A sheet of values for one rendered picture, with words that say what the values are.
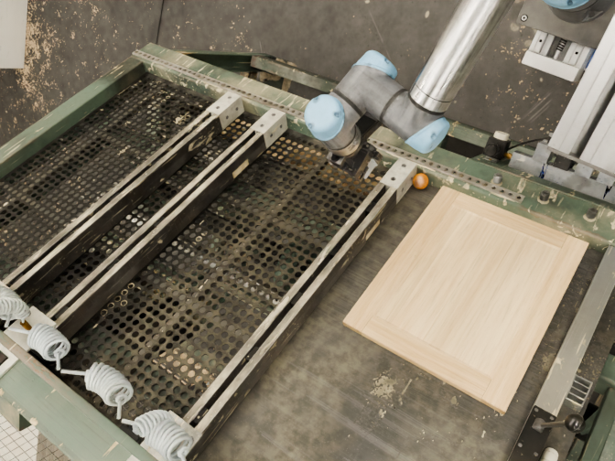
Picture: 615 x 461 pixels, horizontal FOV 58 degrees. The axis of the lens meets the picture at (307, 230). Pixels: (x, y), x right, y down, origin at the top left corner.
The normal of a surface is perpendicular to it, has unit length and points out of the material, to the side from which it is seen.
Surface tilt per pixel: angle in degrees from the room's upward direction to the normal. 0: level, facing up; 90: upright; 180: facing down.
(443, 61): 12
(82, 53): 0
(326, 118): 28
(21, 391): 59
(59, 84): 0
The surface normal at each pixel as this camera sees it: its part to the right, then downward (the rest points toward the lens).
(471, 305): -0.10, -0.64
